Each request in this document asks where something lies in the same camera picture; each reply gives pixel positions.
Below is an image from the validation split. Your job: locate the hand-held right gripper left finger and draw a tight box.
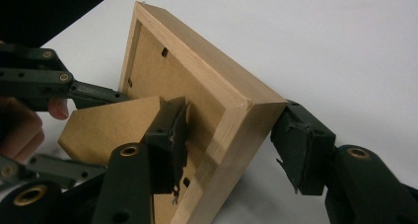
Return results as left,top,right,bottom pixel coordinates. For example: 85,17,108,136
92,96,190,224

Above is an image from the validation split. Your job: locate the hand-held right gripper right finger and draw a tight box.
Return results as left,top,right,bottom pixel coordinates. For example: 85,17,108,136
270,100,418,224

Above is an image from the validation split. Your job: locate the wooden picture frame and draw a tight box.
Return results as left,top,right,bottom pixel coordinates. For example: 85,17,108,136
57,0,290,224

